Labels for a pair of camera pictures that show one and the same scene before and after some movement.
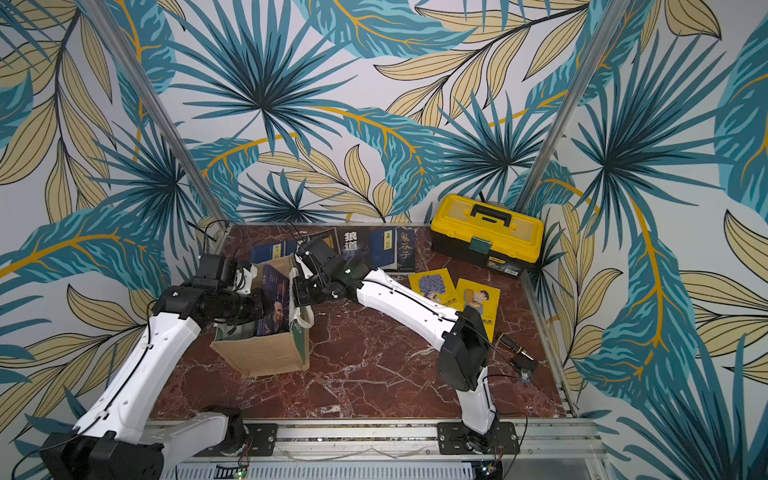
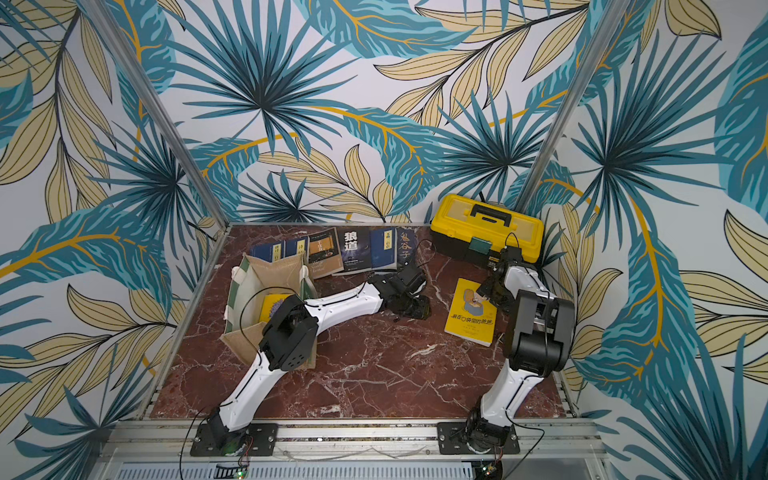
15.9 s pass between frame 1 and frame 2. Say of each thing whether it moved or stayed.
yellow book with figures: stayed
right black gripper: moved
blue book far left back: stayed
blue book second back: stayed
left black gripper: moved
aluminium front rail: stayed
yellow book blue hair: moved
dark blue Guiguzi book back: stayed
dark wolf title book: stayed
